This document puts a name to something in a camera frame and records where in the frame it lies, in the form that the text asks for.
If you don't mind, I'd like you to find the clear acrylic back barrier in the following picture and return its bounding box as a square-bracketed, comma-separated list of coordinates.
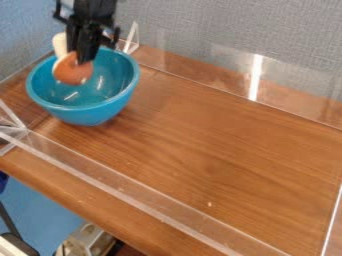
[133, 45, 342, 130]

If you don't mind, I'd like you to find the clear acrylic corner bracket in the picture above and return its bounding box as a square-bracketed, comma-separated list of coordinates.
[113, 21, 140, 55]

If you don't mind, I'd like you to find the clear acrylic barrier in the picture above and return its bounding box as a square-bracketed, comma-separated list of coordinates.
[133, 45, 342, 130]
[0, 100, 290, 256]

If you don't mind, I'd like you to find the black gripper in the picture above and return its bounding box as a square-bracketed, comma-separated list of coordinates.
[53, 0, 120, 64]

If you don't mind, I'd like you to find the blue bowl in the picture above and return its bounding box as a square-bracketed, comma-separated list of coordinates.
[25, 47, 140, 126]

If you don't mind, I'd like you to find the clear acrylic front barrier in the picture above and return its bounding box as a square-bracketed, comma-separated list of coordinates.
[0, 100, 290, 256]

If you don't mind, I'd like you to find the brown toy mushroom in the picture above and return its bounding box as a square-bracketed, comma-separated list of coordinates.
[52, 32, 93, 86]

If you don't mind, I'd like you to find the white power strip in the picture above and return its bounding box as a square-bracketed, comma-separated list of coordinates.
[53, 222, 116, 256]

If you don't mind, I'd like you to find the black stand below table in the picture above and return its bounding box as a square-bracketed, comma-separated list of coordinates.
[0, 202, 40, 256]

